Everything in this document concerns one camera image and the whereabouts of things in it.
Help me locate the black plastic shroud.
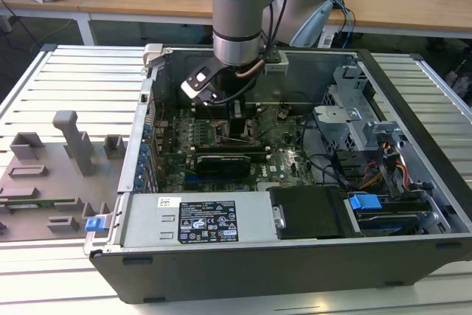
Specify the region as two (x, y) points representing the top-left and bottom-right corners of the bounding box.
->
(268, 185), (350, 241)

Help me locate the black and grey PC case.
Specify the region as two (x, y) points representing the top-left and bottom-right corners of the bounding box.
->
(83, 43), (472, 305)

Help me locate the blue case latch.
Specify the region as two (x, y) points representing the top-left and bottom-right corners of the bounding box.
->
(84, 216), (103, 234)

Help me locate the thin black wire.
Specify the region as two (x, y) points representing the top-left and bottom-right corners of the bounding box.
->
(280, 91), (315, 106)

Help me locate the grey wrist camera block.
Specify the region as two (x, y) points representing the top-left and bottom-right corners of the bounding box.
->
(263, 50), (289, 75)

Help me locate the thick black cable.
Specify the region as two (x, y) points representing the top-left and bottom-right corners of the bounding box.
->
(297, 114), (318, 141)

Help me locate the silver power supply unit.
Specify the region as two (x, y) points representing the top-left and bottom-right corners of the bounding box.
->
(118, 191), (278, 250)

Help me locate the pale blue teach pendant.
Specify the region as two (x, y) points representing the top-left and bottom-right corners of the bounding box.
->
(289, 0), (336, 49)

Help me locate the hard disk in blue carrier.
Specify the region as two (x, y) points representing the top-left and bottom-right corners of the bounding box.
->
(347, 191), (435, 238)

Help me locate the yellow power wire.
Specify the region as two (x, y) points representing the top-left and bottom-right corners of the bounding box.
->
(394, 158), (412, 189)

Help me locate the green motherboard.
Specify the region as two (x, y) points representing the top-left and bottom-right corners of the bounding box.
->
(153, 103), (319, 195)

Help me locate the grey case latch handle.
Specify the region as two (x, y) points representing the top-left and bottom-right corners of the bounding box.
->
(142, 43), (166, 69)

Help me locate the silver metal handle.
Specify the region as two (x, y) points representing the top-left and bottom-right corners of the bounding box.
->
(271, 203), (288, 230)

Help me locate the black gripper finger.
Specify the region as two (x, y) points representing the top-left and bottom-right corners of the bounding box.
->
(228, 105), (247, 137)

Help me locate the grey parts rack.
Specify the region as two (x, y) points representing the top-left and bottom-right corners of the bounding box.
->
(0, 109), (129, 244)

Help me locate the green RAM stick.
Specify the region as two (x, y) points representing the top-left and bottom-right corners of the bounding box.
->
(0, 198), (77, 212)

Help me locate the blue cable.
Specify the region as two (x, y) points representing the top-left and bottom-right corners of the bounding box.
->
(330, 0), (358, 38)

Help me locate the silver metal drive cage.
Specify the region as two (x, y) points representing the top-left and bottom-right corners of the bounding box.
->
(312, 65), (411, 153)

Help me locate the long wooden desk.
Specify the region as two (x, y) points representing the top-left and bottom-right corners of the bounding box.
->
(0, 0), (472, 41)

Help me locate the thin red wire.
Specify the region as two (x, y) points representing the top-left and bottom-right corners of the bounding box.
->
(153, 99), (167, 126)

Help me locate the black graphics card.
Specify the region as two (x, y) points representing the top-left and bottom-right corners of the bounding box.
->
(195, 154), (253, 181)

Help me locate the CPU socket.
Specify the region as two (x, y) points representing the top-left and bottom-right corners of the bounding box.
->
(209, 119), (259, 148)

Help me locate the orange power wire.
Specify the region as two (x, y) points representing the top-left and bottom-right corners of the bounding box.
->
(363, 173), (388, 190)

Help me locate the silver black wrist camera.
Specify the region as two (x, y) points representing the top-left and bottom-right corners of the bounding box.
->
(179, 63), (223, 108)

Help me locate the metal socket cover frame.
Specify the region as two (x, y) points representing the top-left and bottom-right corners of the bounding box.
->
(249, 107), (282, 139)

